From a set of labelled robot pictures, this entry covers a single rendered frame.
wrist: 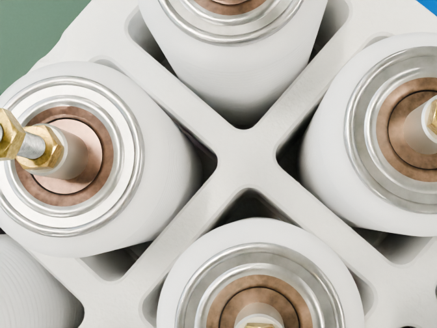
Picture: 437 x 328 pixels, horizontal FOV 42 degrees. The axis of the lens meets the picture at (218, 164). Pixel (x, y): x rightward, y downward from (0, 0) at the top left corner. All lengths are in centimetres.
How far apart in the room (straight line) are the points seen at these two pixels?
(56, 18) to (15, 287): 32
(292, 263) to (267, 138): 10
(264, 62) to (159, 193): 8
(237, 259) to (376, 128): 9
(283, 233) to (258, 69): 8
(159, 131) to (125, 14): 11
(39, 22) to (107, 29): 22
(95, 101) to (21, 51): 31
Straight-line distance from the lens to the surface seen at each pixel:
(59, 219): 27
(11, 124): 20
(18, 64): 58
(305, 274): 26
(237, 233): 26
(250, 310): 25
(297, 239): 26
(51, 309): 36
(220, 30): 27
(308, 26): 28
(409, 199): 27
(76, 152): 26
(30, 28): 58
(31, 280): 34
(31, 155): 23
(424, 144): 25
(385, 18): 36
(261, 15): 27
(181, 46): 28
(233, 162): 33
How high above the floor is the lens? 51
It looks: 84 degrees down
